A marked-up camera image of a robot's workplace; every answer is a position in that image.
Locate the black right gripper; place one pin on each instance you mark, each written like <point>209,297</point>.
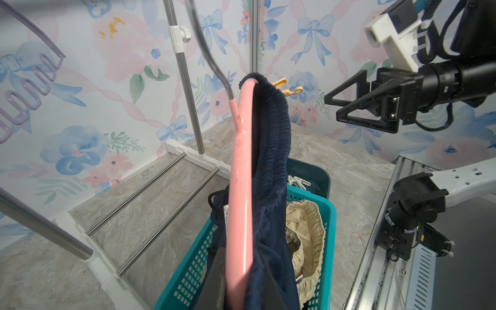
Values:
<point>399,92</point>

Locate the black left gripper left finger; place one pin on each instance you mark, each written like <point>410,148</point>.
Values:
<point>213,292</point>

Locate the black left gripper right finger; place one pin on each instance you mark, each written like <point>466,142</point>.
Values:
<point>271,297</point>

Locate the navy blue shorts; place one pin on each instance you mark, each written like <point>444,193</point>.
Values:
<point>271,145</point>

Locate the beige shorts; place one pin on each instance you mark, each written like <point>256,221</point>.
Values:
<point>305,237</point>

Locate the white clothespin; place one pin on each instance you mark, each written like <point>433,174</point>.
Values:
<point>298,182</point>

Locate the pink clothes hanger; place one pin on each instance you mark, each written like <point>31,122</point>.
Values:
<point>239,254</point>

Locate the lilac clothes hanger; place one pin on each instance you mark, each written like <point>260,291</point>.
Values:
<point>31,72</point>

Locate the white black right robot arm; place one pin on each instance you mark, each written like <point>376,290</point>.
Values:
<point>437,79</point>

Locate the teal perforated plastic basket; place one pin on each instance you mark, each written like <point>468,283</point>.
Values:
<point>187,279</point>

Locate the dark teal plastic bin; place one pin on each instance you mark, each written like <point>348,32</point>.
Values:
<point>319,178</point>

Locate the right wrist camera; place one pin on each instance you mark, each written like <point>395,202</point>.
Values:
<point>395,30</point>

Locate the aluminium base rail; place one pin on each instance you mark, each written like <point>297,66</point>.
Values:
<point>433,243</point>

